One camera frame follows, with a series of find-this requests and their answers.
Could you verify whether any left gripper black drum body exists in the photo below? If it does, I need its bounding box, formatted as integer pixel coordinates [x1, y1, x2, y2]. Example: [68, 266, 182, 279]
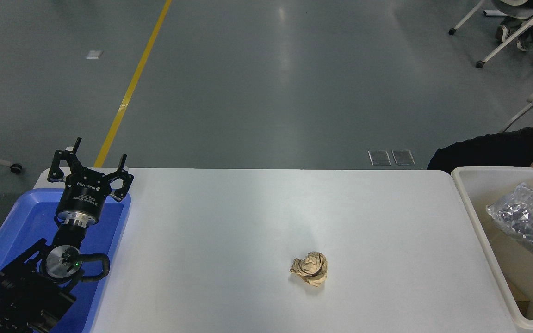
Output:
[56, 169, 118, 218]

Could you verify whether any silver foil tray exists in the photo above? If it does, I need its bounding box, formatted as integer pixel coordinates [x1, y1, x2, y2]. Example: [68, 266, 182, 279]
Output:
[486, 183, 533, 272]

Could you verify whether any metal floor socket plate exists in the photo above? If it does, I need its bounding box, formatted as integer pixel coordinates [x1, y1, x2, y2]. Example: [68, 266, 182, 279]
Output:
[368, 150, 392, 166]
[392, 149, 415, 166]

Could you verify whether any blue plastic tray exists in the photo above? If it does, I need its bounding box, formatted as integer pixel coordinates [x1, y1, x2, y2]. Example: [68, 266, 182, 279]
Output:
[0, 188, 132, 333]

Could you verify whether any crumpled tan paper ball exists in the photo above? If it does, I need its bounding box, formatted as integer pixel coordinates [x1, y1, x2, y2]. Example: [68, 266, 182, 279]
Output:
[290, 251, 328, 288]

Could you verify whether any large pale plastic bin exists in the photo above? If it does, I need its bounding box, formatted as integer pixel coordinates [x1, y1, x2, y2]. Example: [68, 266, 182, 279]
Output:
[452, 166, 533, 332]

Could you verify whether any white wheeled office chair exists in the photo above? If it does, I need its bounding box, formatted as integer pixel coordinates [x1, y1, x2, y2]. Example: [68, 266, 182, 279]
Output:
[448, 0, 533, 69]

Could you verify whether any white chair base leg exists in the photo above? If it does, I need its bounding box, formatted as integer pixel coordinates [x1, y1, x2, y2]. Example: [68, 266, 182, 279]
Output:
[500, 58, 533, 134]

